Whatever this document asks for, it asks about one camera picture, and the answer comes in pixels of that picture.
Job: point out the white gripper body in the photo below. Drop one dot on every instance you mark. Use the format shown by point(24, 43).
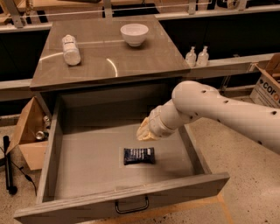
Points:
point(157, 123)

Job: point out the dark blue rxbar blueberry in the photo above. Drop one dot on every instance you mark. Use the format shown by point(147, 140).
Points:
point(138, 156)

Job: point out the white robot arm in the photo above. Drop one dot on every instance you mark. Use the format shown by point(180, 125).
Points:
point(191, 100)

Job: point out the open grey top drawer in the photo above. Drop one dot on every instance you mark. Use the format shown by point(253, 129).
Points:
point(84, 174)

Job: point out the grey wooden counter cabinet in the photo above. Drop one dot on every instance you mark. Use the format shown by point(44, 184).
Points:
point(105, 57)

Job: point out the left clear sanitizer bottle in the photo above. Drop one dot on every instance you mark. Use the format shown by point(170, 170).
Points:
point(190, 57)

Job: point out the clear sanitizer bottle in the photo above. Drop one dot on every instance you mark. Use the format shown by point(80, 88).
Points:
point(202, 57)
point(190, 57)

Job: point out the right clear sanitizer bottle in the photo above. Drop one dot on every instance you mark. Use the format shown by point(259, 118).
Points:
point(202, 57)

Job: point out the white ceramic bowl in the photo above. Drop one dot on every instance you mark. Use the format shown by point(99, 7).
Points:
point(134, 34)

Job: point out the upper silver can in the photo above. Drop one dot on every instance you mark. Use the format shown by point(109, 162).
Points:
point(47, 122)

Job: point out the silver can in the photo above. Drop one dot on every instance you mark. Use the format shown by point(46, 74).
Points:
point(41, 135)
point(47, 122)

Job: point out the white plastic bottle lying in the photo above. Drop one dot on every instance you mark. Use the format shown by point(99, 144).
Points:
point(70, 50)

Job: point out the lower silver can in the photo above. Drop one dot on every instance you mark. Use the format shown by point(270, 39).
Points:
point(41, 135)

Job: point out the white printed cardboard box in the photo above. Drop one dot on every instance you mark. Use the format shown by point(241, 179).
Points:
point(267, 89)

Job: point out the brown cardboard box with cans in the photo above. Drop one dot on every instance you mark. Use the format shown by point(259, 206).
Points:
point(24, 136)

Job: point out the black pole stand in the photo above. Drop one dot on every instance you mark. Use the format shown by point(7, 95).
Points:
point(10, 187)

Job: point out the black drawer handle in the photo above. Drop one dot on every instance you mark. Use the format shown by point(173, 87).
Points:
point(131, 205)

